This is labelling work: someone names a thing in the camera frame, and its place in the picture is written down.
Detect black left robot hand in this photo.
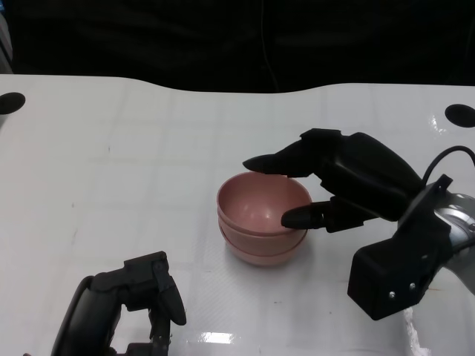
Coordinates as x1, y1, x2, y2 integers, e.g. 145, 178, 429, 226
50, 251, 188, 356

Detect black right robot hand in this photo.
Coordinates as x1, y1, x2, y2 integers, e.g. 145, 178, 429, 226
241, 128, 424, 234

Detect pink plastic bowl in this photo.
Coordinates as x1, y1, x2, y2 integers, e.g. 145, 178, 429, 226
216, 172, 312, 239
217, 214, 307, 257
222, 237, 304, 267

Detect black round table grommet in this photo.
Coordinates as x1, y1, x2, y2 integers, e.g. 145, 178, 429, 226
0, 92, 26, 115
444, 103, 475, 129

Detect black backdrop cloth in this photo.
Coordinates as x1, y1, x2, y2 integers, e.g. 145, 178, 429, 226
7, 0, 475, 93

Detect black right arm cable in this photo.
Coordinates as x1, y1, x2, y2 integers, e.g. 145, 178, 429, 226
421, 145, 475, 186

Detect black right wrist camera housing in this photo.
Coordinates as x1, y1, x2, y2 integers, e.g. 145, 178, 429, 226
347, 174, 453, 322

